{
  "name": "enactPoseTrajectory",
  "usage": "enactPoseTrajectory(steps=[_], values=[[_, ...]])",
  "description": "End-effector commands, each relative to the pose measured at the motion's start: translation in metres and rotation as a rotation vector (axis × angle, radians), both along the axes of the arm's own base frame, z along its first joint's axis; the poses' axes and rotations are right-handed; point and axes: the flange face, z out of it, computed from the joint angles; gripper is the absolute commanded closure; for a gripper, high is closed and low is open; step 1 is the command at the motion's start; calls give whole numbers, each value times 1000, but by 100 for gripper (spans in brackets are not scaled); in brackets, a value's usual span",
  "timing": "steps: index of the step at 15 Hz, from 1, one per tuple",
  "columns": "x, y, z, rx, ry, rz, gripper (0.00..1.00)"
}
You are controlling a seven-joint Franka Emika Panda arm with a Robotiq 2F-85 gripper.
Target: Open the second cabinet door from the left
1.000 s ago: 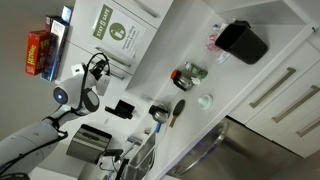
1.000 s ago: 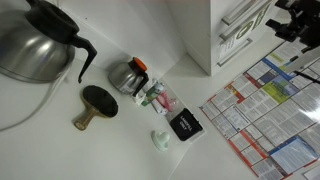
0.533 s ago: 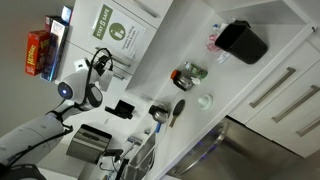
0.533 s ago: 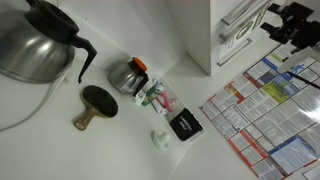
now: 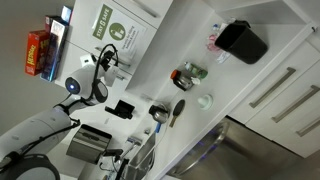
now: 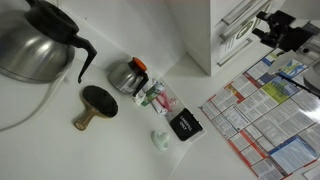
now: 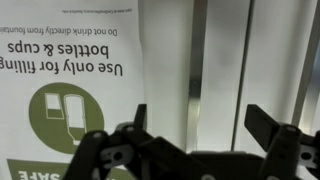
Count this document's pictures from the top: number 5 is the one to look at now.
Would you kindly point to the blue and white packets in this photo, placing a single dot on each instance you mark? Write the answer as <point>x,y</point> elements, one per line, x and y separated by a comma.
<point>220,26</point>

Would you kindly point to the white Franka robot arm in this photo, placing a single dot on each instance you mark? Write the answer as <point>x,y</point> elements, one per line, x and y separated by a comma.
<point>33,130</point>

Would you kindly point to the silver toaster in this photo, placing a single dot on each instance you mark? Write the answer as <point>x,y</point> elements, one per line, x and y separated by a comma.
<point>88,143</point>

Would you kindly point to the black landfill bin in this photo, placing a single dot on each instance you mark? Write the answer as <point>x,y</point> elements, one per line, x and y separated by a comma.
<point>240,43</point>

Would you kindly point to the chrome faucet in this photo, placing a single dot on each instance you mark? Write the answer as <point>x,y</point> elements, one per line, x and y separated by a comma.
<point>134,140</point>

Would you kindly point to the mint green round object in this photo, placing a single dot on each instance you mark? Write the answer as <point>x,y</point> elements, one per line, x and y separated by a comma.
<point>205,101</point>

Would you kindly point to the dark red game box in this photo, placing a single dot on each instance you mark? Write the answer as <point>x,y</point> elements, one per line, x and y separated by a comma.
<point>65,15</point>

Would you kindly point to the white box on wrist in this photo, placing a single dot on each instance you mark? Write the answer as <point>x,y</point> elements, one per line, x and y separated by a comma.
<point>87,60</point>

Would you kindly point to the dark blue game box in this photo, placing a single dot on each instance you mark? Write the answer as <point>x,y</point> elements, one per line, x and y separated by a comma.
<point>53,50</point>

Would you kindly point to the stainless steel undercounter appliance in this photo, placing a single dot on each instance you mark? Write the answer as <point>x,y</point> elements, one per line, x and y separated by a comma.
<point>253,156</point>

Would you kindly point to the stainless steel sink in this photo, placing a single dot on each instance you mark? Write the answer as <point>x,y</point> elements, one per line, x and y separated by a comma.
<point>141,156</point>

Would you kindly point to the small blue item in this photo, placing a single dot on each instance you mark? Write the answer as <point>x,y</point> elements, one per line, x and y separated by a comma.
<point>158,127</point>

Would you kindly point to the white cabinet door with sign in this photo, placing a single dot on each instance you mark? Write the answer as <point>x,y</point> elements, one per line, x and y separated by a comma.
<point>83,20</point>

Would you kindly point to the black metal ladle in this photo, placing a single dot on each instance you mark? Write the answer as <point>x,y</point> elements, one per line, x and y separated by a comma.
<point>159,113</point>

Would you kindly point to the black bar-shaped item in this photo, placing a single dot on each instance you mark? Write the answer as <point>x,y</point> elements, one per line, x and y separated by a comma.
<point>113,152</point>

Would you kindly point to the black wall dispenser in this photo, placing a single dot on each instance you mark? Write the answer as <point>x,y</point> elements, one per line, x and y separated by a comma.
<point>121,109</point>

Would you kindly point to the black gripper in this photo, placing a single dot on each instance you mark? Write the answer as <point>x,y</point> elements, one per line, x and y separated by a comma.
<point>106,64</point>

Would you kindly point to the green stay safe sign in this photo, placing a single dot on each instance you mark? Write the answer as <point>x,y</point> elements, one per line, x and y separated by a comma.
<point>116,31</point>

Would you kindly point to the red board game box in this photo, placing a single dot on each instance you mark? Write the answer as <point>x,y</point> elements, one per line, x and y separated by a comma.
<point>35,53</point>

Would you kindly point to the grey wrist mount block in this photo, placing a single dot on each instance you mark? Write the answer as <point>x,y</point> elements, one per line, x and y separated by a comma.
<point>112,75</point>

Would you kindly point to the green and white packet box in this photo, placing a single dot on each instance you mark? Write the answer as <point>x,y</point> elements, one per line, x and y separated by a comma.
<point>198,71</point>

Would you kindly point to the pink sugar packets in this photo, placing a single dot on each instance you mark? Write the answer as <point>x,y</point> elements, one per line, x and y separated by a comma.
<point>212,41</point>

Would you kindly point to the steel coffee pot orange lid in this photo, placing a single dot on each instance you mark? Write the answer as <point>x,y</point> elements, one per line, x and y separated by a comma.
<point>181,80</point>

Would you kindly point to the white sugar packets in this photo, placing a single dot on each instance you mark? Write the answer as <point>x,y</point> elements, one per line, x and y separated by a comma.
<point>222,57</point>

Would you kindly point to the small white cup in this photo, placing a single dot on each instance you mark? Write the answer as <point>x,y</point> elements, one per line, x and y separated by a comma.
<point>195,81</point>

